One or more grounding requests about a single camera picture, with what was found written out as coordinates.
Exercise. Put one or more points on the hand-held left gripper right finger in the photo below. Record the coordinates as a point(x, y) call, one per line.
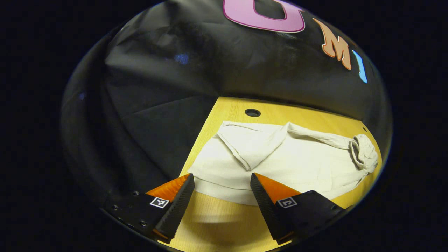
point(267, 210)

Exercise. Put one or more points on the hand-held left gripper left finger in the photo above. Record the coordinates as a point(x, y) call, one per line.
point(176, 211)

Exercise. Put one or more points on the white jeans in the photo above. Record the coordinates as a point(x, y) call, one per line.
point(280, 168)

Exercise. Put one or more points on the black backdrop cloth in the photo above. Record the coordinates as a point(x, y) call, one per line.
point(157, 105)

